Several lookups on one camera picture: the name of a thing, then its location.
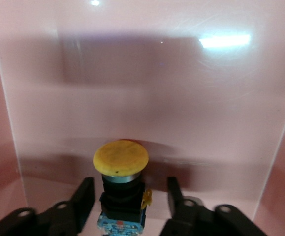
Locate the yellow mushroom push button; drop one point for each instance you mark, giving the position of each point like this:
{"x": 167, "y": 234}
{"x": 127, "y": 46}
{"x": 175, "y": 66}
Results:
{"x": 121, "y": 157}

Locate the pink plastic bin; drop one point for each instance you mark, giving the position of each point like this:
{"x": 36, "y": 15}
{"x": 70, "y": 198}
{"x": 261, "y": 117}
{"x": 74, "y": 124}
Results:
{"x": 157, "y": 98}

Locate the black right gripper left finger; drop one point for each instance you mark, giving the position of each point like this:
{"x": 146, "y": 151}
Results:
{"x": 46, "y": 221}

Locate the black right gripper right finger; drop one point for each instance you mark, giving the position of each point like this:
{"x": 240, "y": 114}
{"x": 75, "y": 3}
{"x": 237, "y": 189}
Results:
{"x": 201, "y": 223}

